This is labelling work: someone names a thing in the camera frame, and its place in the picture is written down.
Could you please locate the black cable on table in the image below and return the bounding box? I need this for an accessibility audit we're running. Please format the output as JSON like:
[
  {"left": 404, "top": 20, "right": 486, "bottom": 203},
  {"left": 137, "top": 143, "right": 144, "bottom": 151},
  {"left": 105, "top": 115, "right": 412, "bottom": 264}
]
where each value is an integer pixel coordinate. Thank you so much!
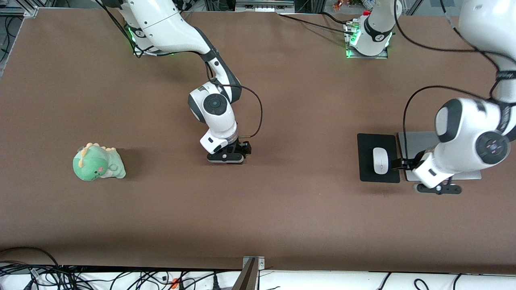
[{"left": 278, "top": 12, "right": 357, "bottom": 36}]

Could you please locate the green dinosaur plush toy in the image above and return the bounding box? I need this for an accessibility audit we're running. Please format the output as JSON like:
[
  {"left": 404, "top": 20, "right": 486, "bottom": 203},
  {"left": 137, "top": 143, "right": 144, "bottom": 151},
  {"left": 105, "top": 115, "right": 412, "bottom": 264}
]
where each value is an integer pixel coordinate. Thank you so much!
[{"left": 73, "top": 143, "right": 126, "bottom": 182}]

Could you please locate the tangled black cable bundle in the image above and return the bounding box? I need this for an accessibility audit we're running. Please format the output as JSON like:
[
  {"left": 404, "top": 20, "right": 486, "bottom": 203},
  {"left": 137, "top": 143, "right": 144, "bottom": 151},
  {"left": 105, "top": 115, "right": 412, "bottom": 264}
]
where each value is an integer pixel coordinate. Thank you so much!
[{"left": 0, "top": 246, "right": 242, "bottom": 290}]

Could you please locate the black mouse pad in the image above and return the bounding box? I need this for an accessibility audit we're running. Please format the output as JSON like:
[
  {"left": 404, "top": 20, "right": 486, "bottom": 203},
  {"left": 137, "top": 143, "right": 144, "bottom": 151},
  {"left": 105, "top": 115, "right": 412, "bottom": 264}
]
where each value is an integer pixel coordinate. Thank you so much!
[{"left": 357, "top": 133, "right": 401, "bottom": 184}]

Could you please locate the white power strip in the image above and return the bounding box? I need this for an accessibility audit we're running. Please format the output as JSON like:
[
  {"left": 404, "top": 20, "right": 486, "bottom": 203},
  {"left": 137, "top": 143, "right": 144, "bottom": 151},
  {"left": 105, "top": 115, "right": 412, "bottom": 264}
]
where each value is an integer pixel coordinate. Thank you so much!
[{"left": 235, "top": 0, "right": 295, "bottom": 12}]

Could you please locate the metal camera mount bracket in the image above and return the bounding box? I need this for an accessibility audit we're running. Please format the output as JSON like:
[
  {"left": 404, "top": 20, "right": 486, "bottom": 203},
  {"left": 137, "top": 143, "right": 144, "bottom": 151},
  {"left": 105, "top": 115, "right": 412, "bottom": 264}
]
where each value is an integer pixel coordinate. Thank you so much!
[{"left": 232, "top": 256, "right": 266, "bottom": 290}]

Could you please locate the silver closed laptop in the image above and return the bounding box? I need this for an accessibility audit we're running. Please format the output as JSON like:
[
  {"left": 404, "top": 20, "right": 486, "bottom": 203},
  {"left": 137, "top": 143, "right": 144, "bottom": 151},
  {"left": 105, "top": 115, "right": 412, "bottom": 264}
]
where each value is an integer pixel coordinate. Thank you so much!
[{"left": 398, "top": 131, "right": 483, "bottom": 182}]

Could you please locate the aluminium frame profile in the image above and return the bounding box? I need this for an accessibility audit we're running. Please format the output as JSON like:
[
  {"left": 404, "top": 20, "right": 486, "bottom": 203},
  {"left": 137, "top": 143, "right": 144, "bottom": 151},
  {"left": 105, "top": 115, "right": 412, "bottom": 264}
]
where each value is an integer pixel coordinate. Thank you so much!
[{"left": 0, "top": 6, "right": 39, "bottom": 17}]

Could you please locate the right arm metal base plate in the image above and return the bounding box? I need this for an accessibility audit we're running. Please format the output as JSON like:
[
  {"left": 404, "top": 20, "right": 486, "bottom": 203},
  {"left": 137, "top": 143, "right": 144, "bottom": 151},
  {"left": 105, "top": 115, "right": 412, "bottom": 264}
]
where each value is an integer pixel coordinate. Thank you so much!
[{"left": 133, "top": 40, "right": 175, "bottom": 56}]

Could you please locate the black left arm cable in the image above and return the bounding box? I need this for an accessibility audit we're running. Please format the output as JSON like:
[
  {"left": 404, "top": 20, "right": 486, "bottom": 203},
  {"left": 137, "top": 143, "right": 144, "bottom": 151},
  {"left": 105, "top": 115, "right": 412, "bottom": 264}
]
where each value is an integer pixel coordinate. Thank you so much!
[{"left": 393, "top": 0, "right": 516, "bottom": 160}]

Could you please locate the white computer mouse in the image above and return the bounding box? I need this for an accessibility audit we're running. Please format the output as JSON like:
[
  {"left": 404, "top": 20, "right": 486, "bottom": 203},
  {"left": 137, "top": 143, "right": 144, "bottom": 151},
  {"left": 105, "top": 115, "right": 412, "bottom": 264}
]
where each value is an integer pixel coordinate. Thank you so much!
[{"left": 372, "top": 147, "right": 389, "bottom": 175}]

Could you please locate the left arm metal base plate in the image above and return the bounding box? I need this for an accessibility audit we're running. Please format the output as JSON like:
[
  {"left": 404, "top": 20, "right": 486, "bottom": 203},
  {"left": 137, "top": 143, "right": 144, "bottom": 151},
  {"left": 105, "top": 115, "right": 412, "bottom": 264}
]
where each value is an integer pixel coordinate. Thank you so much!
[{"left": 346, "top": 24, "right": 389, "bottom": 60}]

